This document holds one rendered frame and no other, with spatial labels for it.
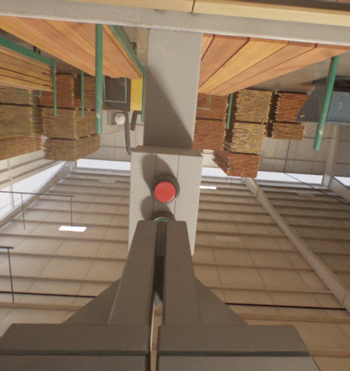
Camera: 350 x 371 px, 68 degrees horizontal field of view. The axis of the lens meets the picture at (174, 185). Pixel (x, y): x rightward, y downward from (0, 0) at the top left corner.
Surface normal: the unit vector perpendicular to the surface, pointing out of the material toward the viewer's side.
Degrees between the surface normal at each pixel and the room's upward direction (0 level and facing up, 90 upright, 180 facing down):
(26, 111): 90
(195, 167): 90
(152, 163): 90
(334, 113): 90
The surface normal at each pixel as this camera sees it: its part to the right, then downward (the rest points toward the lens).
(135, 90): 0.24, 0.27
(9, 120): 0.02, 0.25
